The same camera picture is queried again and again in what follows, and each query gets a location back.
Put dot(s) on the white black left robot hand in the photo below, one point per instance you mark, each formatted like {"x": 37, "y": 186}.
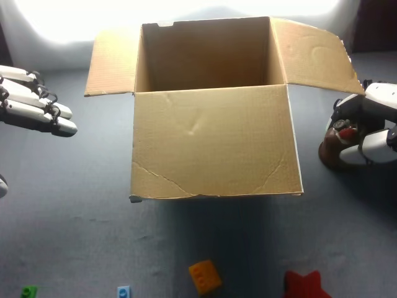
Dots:
{"x": 21, "y": 105}

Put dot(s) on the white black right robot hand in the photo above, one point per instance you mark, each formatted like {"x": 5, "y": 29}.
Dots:
{"x": 381, "y": 96}

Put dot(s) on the cardboard box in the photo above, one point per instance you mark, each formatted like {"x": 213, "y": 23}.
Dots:
{"x": 214, "y": 139}

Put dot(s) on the dark background panel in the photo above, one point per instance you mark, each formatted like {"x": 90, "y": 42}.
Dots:
{"x": 375, "y": 25}

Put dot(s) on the grey table cloth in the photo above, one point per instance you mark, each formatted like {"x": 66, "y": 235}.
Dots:
{"x": 77, "y": 217}

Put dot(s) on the green toy building block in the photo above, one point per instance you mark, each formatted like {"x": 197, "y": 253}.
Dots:
{"x": 28, "y": 292}

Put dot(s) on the red star toy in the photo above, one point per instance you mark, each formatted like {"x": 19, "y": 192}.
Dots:
{"x": 305, "y": 287}

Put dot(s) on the small blue toy block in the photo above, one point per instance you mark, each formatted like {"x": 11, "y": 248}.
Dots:
{"x": 124, "y": 292}

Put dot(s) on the orange toy building block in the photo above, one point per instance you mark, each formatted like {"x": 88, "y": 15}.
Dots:
{"x": 204, "y": 277}

